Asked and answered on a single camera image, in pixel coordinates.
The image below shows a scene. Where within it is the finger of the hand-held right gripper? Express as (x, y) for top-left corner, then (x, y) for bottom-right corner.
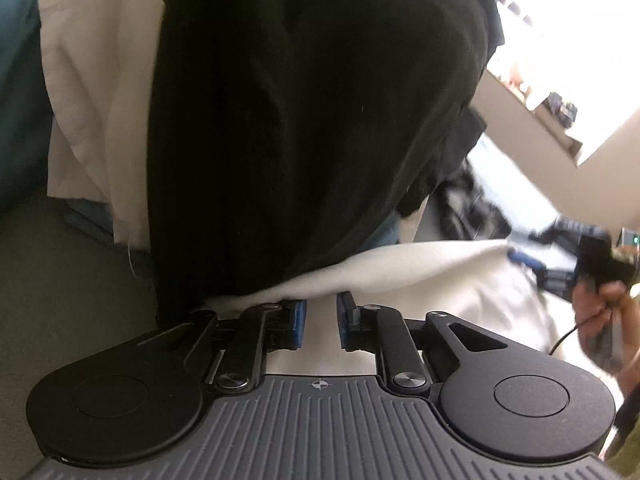
(535, 267), (577, 303)
(507, 247), (548, 271)

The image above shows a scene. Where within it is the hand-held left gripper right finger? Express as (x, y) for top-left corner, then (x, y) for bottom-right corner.
(336, 291), (511, 394)

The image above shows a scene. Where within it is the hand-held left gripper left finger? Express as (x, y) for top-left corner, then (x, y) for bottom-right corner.
(135, 299), (307, 394)

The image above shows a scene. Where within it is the white sweatshirt with pink outline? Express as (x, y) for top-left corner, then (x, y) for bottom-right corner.
(202, 237), (623, 378)

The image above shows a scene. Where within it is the person's right hand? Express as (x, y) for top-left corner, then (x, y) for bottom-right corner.
(572, 280), (640, 376)

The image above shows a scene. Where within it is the grey plaid cloth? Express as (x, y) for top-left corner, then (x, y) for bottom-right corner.
(434, 162), (513, 242)

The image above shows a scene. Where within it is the window ledge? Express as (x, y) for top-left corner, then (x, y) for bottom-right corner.
(472, 67), (585, 168)

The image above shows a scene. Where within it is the dark blue item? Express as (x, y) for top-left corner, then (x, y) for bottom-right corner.
(547, 91), (580, 130)

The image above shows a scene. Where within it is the black garment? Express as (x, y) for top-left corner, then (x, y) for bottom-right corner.
(147, 0), (505, 328)

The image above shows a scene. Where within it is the grey bed blanket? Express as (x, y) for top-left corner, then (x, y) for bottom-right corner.
(0, 192), (163, 480)

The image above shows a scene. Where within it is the beige cloth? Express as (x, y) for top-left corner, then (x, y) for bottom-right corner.
(36, 0), (173, 253)

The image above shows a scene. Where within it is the blue cloth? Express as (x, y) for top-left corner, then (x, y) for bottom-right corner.
(0, 0), (88, 213)

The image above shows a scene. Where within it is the black cable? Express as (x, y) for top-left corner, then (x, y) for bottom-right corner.
(549, 310), (608, 357)

